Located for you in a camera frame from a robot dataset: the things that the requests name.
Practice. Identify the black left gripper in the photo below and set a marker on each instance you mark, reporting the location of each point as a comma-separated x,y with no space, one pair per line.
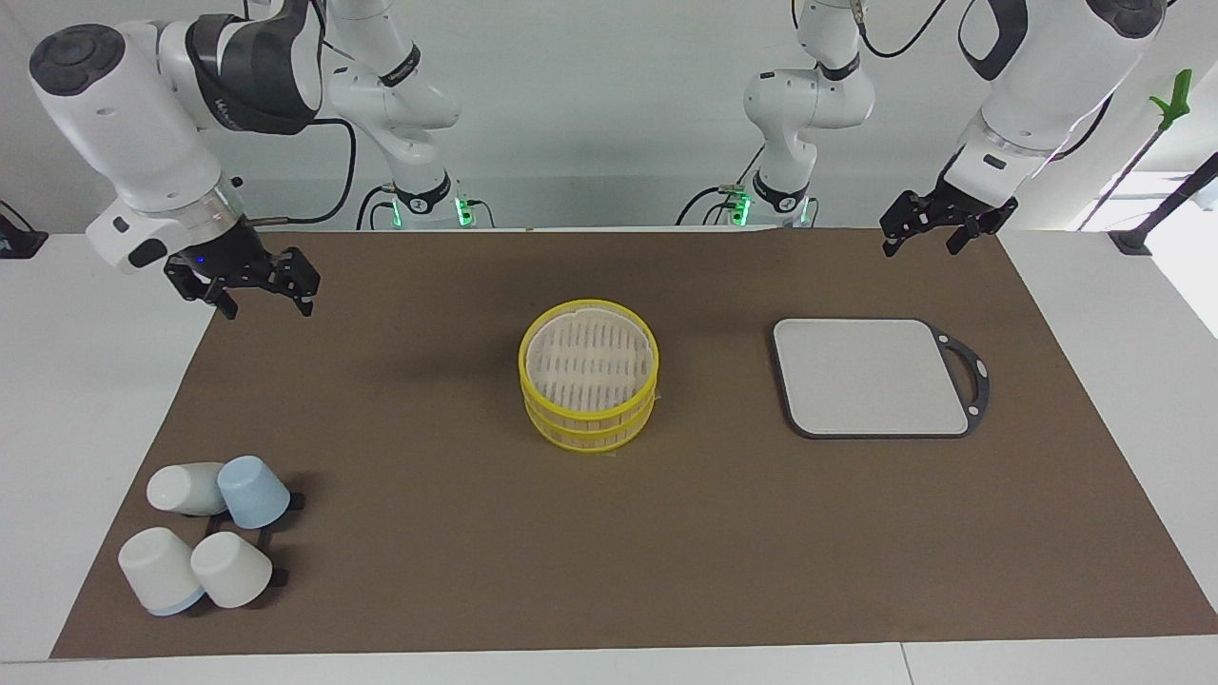
961,209

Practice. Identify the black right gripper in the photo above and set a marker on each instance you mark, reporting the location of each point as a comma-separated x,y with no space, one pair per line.
228,262

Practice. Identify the yellow steamer lid white top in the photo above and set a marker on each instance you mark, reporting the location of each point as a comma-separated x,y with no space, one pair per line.
585,357

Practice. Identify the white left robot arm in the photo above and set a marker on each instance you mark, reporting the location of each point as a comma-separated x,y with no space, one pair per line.
1047,76

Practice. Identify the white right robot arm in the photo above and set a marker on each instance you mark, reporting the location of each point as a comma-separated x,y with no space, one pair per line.
124,124

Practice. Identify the yellow bamboo steamer base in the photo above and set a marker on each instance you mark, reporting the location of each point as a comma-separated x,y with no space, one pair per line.
590,436

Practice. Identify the white cutting board grey rim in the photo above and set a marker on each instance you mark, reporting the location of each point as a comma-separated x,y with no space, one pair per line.
866,376

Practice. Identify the black stand with base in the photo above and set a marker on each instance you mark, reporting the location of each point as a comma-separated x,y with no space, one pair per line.
1130,241

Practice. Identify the light blue plastic cup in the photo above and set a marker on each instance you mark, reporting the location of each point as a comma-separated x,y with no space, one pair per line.
252,490

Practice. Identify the white cup with blue rim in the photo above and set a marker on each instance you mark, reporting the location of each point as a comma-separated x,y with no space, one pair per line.
157,569
183,487

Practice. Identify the green clamp on thin rod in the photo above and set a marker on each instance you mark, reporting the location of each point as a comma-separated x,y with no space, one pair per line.
1178,95

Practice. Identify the white plastic cup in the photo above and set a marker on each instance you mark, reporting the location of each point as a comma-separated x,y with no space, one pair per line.
231,569

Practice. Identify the black cup rack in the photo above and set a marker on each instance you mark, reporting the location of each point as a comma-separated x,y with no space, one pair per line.
279,577

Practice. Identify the brown table mat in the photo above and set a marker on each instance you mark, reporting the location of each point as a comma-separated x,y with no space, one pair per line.
666,552

